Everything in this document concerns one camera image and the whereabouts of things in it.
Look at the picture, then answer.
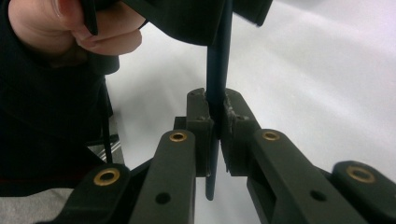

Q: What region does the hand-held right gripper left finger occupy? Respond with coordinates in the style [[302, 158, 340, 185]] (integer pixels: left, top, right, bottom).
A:
[[129, 88, 217, 224]]

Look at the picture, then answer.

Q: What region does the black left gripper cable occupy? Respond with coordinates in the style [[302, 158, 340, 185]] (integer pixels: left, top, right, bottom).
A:
[[100, 78, 114, 165]]

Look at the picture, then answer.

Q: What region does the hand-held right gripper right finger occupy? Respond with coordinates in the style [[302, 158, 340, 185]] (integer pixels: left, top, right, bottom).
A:
[[219, 88, 369, 224]]

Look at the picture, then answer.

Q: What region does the white table mat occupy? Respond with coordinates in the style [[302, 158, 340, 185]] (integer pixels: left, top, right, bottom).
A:
[[105, 0, 396, 224]]

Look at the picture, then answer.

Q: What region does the dark pencil with orange end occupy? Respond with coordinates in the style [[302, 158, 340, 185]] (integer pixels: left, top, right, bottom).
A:
[[205, 0, 233, 202]]

